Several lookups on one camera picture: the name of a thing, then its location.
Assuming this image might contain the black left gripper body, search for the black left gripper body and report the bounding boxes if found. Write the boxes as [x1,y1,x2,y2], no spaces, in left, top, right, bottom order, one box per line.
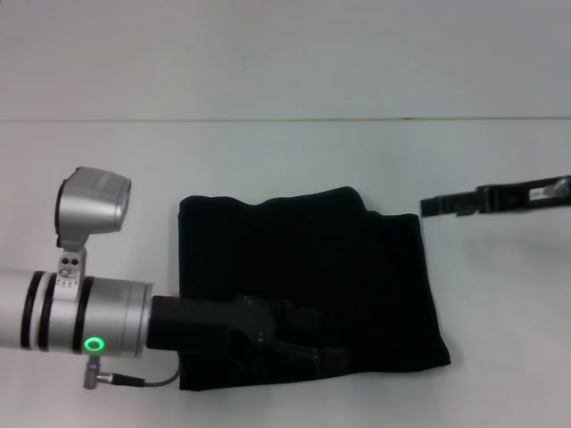
[145,293,280,353]

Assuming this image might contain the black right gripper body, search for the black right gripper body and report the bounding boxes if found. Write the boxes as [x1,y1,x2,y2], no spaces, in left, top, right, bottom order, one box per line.
[475,174,571,216]

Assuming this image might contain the black shirt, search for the black shirt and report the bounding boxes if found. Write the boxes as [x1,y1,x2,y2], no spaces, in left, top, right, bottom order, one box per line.
[177,185,451,392]

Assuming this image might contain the left gripper cable with connectors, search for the left gripper cable with connectors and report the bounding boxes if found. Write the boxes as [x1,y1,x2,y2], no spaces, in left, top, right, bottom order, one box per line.
[82,355,180,390]

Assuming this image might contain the silver left camera mount bracket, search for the silver left camera mount bracket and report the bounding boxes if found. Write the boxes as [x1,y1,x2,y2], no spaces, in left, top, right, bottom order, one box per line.
[55,243,88,291]

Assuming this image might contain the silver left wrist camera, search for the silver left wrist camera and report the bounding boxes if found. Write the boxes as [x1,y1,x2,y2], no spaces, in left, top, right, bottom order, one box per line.
[54,167,133,249]

